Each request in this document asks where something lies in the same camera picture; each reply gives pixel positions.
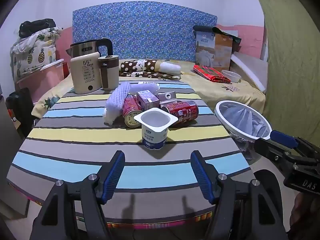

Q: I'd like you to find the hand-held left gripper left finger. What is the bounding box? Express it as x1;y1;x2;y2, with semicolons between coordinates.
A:
30;151;125;240

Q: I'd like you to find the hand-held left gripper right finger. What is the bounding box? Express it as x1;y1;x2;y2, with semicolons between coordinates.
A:
190;151;288;240

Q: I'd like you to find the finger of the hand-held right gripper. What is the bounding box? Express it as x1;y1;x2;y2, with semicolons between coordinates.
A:
254;137;297;167
271;130;320;162

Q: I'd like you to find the white yogurt cup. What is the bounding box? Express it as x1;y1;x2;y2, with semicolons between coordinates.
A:
134;107;178;150

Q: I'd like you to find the white round trash bin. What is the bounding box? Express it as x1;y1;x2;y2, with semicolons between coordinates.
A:
214;100;273;160

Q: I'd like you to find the red drink can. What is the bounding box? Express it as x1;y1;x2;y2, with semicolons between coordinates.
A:
161;100;199;127

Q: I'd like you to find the red can with gold base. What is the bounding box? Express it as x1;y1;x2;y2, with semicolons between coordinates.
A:
122;95;143;128

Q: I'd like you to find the purple drink carton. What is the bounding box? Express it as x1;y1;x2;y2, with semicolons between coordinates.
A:
136;90;160;112

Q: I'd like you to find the small pink drink carton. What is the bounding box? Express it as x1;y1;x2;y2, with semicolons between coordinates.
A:
157;91;177;105

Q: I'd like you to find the green curtain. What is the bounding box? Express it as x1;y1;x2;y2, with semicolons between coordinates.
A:
250;0;320;145

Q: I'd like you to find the white lavender cloth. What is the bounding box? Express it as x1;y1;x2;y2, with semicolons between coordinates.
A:
104;81;133;125

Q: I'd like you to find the white foam board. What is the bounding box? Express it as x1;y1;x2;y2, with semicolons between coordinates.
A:
230;54;267;92

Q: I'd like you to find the clear plastic bowl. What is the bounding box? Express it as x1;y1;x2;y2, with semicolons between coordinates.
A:
221;70;242;83

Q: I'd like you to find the yellow pineapple bed sheet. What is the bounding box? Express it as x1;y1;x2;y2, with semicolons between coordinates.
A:
31;60;265;120

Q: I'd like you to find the red plaid cloth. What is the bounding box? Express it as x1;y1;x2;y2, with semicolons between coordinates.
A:
192;64;232;83

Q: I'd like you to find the white foam net sleeve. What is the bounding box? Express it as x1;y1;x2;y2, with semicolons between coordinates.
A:
130;81;160;97

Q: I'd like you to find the cream steel electric kettle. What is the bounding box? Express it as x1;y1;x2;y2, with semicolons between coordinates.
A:
66;38;113;95

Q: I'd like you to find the brown polka dot blanket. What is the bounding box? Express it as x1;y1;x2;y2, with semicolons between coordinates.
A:
119;59;182;80

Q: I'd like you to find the cardboard quilt box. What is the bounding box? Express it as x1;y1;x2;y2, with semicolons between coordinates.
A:
193;25;242;72

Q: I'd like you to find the black suitcase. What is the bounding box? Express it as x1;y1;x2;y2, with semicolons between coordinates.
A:
5;87;34;139

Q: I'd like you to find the pink storage box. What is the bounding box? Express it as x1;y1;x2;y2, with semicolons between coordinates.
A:
16;59;65;103

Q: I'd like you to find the pineapple print quilt pile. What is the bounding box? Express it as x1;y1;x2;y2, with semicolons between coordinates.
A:
10;27;63;83

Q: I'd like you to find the blue floral headboard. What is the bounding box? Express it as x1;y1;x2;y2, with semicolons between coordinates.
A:
72;1;217;62

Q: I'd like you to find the black bag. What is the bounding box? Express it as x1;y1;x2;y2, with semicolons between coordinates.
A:
19;19;56;38

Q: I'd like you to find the cream mug with brown handle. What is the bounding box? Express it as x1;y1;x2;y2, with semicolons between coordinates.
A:
97;54;120;90

